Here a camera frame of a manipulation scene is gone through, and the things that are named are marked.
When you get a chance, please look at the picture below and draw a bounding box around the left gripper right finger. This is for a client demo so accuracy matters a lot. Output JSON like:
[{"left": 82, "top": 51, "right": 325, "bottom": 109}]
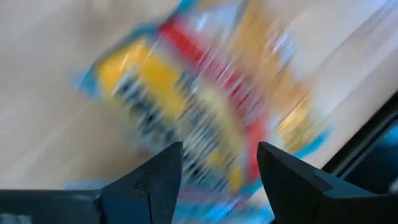
[{"left": 256, "top": 141, "right": 343, "bottom": 224}]

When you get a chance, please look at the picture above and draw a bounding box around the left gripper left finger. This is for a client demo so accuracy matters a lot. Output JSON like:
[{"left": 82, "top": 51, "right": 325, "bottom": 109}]
[{"left": 98, "top": 141, "right": 185, "bottom": 224}]

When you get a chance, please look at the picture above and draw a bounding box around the yellow noodle packet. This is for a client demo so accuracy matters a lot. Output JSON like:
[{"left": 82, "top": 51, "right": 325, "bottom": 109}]
[{"left": 73, "top": 0, "right": 333, "bottom": 200}]

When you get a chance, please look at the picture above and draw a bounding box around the black aluminium table frame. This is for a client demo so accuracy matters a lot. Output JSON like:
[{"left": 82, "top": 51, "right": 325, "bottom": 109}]
[{"left": 322, "top": 90, "right": 398, "bottom": 195}]

